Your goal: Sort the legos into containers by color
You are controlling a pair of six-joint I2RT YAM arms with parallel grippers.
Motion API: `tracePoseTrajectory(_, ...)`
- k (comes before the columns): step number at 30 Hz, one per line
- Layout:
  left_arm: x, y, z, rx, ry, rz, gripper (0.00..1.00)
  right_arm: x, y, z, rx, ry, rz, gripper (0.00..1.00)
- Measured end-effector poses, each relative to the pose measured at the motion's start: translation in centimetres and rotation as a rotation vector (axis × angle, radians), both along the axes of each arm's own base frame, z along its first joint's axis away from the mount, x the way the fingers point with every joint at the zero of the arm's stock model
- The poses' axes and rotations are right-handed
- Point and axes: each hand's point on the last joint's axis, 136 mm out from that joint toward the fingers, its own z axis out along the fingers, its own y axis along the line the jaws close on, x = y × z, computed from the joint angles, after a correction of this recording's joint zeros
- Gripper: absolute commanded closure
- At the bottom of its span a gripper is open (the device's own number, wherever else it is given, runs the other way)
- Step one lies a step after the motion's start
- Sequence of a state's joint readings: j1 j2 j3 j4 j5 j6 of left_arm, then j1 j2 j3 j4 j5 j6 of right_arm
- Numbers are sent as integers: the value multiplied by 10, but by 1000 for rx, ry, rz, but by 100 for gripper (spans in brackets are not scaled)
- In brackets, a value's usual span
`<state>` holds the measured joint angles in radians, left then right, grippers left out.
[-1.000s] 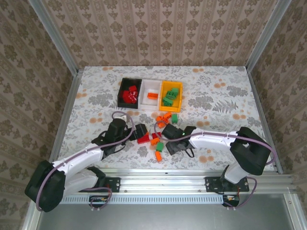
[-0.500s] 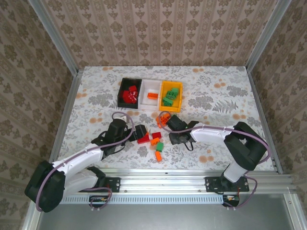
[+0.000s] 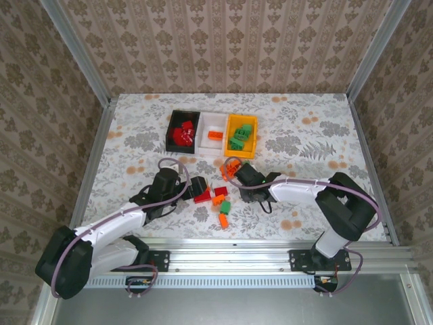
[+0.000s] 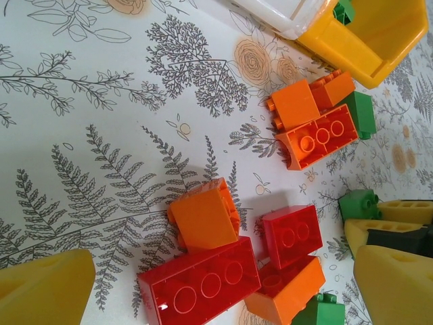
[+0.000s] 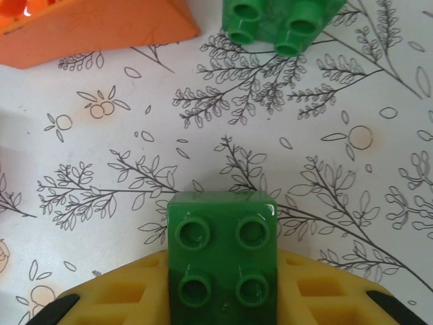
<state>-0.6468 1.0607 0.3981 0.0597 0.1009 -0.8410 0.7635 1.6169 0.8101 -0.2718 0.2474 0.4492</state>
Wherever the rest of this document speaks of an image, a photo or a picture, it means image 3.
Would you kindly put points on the yellow plastic bin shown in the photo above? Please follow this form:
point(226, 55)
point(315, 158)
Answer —
point(236, 154)

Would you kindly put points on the black plastic bin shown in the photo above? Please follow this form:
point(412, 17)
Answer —
point(169, 149)

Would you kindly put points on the white plastic bin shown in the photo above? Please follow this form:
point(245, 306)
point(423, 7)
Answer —
point(211, 147)

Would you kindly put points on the long green lego brick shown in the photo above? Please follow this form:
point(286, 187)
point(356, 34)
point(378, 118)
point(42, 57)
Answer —
point(233, 139)

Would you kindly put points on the green lego brick with hole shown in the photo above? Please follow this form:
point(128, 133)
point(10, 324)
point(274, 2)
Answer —
point(239, 136)

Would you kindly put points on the large red lego brick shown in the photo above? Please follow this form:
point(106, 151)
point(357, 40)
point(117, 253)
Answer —
point(176, 134)

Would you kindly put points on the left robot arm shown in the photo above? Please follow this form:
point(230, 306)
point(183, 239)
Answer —
point(108, 225)

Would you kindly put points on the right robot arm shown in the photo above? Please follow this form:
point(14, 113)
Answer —
point(297, 191)

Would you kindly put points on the small wiring connector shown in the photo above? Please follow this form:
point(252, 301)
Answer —
point(146, 281)
point(329, 280)

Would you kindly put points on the grey metal panel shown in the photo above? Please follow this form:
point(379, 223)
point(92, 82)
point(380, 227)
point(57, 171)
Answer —
point(230, 308)

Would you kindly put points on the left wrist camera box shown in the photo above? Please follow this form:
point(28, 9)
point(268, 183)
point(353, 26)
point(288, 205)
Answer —
point(181, 171)

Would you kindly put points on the aluminium mounting rail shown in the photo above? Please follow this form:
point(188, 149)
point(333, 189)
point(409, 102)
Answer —
point(230, 257)

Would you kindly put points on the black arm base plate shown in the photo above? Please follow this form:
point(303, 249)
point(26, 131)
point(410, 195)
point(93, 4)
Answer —
point(162, 260)
point(297, 260)

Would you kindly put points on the aluminium frame post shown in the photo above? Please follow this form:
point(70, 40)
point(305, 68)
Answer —
point(77, 50)
point(376, 50)

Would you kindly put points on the aluminium lower frame bar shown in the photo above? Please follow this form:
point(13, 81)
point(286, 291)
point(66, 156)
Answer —
point(414, 301)
point(42, 313)

